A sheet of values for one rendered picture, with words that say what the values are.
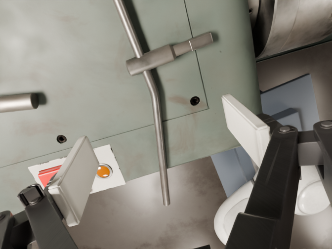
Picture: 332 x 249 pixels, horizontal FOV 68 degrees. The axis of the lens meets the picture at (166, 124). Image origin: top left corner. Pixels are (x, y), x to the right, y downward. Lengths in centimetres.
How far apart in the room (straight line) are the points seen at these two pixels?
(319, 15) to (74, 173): 41
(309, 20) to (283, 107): 59
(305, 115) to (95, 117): 86
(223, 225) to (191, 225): 139
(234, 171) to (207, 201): 108
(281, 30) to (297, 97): 61
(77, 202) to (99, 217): 203
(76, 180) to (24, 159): 27
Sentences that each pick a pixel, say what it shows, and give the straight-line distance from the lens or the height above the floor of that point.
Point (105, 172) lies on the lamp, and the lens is 41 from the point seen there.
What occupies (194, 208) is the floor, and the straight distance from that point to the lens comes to 214.
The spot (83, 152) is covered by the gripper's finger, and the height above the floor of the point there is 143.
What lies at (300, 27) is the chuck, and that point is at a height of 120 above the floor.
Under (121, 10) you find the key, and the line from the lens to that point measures 32.
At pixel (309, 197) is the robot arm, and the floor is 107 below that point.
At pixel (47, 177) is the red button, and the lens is 43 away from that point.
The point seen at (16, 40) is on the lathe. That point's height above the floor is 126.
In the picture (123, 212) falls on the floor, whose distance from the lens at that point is 214.
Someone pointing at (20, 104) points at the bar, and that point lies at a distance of 37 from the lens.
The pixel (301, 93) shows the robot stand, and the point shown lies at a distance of 103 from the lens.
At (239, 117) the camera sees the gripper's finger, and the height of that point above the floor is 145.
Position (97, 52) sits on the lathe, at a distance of 35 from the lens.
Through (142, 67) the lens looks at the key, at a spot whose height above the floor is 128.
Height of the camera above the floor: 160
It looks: 68 degrees down
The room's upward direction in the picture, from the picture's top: 171 degrees clockwise
